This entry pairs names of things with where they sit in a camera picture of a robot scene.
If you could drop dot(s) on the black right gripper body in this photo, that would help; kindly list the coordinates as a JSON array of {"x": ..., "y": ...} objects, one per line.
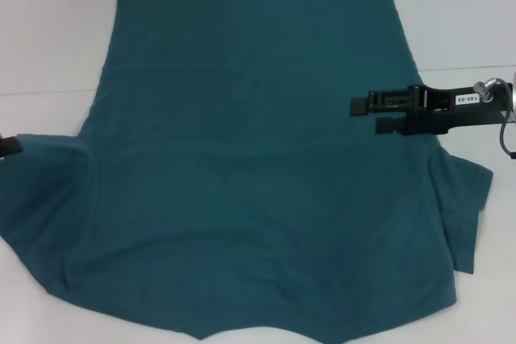
[{"x": 443, "y": 112}]

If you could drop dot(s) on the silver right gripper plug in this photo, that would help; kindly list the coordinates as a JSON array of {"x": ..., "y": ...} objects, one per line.
[{"x": 488, "y": 90}]

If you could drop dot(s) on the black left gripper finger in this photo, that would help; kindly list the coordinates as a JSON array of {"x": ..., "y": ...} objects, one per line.
[{"x": 9, "y": 146}]

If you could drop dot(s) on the teal blue shirt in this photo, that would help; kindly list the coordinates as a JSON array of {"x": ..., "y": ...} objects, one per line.
[{"x": 242, "y": 158}]

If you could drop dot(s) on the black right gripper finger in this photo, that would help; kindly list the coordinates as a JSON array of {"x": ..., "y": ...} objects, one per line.
[
  {"x": 387, "y": 125},
  {"x": 360, "y": 106}
]

